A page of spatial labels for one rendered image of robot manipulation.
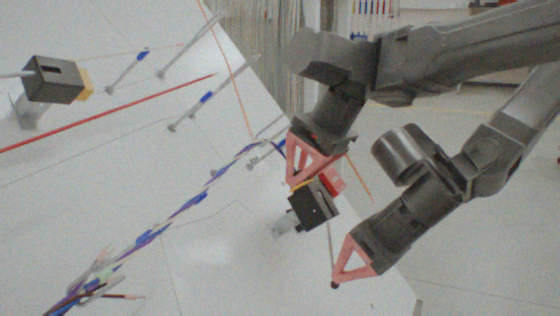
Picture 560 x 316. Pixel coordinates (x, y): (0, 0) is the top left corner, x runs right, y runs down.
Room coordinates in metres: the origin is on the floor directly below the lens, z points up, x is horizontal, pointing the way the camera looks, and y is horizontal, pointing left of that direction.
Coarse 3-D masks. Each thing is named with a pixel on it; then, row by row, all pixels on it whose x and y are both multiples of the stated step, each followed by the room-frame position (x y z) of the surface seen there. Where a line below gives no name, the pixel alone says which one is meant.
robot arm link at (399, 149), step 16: (400, 128) 0.64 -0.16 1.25; (416, 128) 0.64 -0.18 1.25; (384, 144) 0.63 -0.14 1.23; (400, 144) 0.62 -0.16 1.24; (416, 144) 0.62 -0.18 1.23; (432, 144) 0.62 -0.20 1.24; (480, 144) 0.57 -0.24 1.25; (496, 144) 0.57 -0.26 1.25; (384, 160) 0.62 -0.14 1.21; (400, 160) 0.60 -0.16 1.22; (416, 160) 0.60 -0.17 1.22; (448, 160) 0.59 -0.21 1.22; (464, 160) 0.57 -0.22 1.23; (480, 160) 0.56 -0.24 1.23; (496, 160) 0.55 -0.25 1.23; (400, 176) 0.60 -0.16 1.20; (464, 176) 0.56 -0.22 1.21; (464, 192) 0.58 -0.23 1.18
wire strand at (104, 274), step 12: (252, 144) 0.61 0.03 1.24; (240, 156) 0.57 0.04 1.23; (228, 168) 0.54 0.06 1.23; (216, 180) 0.51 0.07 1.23; (204, 192) 0.48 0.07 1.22; (192, 204) 0.46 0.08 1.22; (180, 216) 0.43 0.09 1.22; (156, 228) 0.40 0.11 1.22; (144, 240) 0.38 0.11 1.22; (132, 252) 0.37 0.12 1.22; (120, 264) 0.35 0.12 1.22; (96, 276) 0.33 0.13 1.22; (108, 276) 0.34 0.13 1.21; (84, 288) 0.32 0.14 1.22
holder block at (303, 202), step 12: (300, 192) 0.65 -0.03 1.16; (312, 192) 0.64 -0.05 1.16; (324, 192) 0.66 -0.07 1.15; (300, 204) 0.64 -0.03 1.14; (312, 204) 0.63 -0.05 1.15; (324, 204) 0.64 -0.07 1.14; (300, 216) 0.64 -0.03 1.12; (312, 216) 0.63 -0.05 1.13; (324, 216) 0.62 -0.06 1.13; (312, 228) 0.63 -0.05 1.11
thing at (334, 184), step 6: (330, 168) 0.85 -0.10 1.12; (318, 174) 0.82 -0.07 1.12; (324, 174) 0.82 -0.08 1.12; (330, 174) 0.83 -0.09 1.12; (336, 174) 0.85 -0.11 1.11; (324, 180) 0.82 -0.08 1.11; (330, 180) 0.82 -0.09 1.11; (336, 180) 0.84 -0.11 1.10; (342, 180) 0.85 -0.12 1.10; (330, 186) 0.81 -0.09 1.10; (336, 186) 0.82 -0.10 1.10; (342, 186) 0.84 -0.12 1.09; (330, 192) 0.81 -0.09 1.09; (336, 192) 0.81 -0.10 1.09
